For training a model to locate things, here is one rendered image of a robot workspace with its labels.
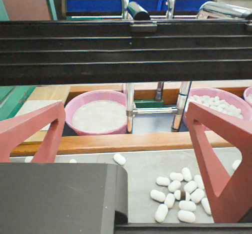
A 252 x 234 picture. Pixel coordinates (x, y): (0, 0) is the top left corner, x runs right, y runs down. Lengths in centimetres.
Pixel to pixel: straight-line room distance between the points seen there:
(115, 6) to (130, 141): 53
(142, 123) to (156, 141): 20
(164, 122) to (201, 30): 53
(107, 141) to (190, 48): 37
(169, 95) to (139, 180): 46
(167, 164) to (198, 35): 36
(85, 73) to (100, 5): 57
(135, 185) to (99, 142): 16
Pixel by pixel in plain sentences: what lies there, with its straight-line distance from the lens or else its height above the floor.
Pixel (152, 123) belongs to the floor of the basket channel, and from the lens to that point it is 72.
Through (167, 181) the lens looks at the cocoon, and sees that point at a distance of 46.
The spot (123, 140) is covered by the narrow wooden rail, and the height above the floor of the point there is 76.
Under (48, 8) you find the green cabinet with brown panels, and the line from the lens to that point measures 121.
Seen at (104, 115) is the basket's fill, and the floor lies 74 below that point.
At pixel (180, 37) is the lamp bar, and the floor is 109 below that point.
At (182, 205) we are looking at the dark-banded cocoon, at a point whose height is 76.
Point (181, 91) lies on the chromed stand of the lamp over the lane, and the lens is 49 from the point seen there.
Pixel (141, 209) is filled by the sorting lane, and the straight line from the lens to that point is 45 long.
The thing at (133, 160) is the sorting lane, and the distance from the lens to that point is 51.
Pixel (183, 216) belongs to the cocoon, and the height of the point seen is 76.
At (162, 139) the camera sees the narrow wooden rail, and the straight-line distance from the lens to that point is 54.
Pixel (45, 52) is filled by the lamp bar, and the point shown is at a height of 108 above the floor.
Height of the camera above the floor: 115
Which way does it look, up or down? 37 degrees down
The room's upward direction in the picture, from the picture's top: straight up
